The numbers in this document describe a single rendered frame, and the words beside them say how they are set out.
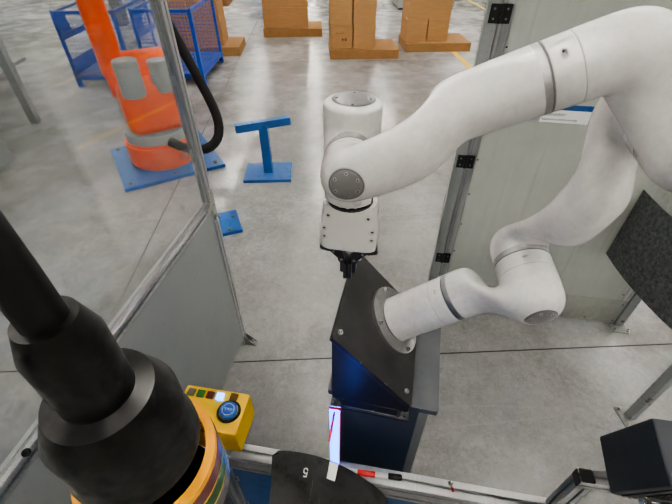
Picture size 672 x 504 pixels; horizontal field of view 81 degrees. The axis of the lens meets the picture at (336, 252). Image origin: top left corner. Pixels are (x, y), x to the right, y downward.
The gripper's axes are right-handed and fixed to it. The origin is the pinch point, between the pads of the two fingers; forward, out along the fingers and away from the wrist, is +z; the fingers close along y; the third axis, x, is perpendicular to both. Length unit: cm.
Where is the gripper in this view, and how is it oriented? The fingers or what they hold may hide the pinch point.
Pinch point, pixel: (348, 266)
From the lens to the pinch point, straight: 75.4
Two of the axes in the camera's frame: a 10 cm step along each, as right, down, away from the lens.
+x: -1.7, 6.4, -7.5
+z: 0.0, 7.6, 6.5
